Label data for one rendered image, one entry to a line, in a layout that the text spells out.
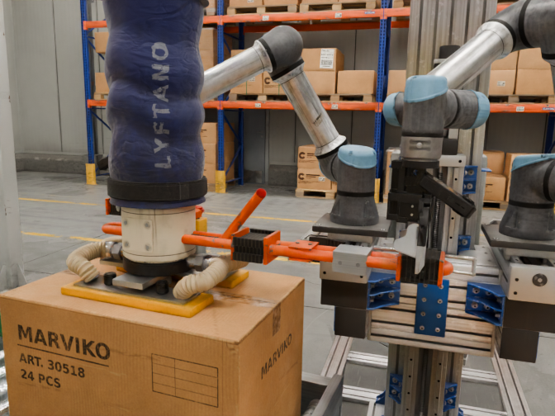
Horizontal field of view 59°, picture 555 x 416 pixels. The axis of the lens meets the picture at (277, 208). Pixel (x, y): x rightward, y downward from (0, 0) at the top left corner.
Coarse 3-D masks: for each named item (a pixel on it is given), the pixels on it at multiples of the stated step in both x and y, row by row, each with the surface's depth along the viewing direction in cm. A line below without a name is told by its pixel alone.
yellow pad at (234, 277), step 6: (120, 270) 128; (240, 270) 125; (246, 270) 125; (174, 276) 122; (228, 276) 120; (234, 276) 120; (240, 276) 121; (246, 276) 124; (222, 282) 117; (228, 282) 117; (234, 282) 117
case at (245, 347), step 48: (48, 288) 115; (240, 288) 117; (288, 288) 118; (48, 336) 107; (96, 336) 102; (144, 336) 97; (192, 336) 93; (240, 336) 92; (288, 336) 117; (48, 384) 109; (96, 384) 104; (144, 384) 99; (192, 384) 95; (240, 384) 92; (288, 384) 120
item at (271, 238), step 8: (240, 232) 107; (248, 232) 111; (256, 232) 111; (264, 232) 111; (272, 232) 110; (280, 232) 109; (232, 240) 105; (240, 240) 103; (248, 240) 102; (256, 240) 102; (264, 240) 102; (272, 240) 105; (232, 248) 105; (240, 248) 104; (248, 248) 104; (256, 248) 103; (264, 248) 102; (232, 256) 105; (240, 256) 104; (248, 256) 103; (256, 256) 102; (264, 256) 102; (272, 256) 105; (264, 264) 103
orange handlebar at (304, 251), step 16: (112, 224) 121; (192, 240) 109; (208, 240) 108; (224, 240) 107; (304, 240) 106; (288, 256) 102; (304, 256) 100; (320, 256) 99; (368, 256) 97; (384, 256) 99; (448, 272) 91
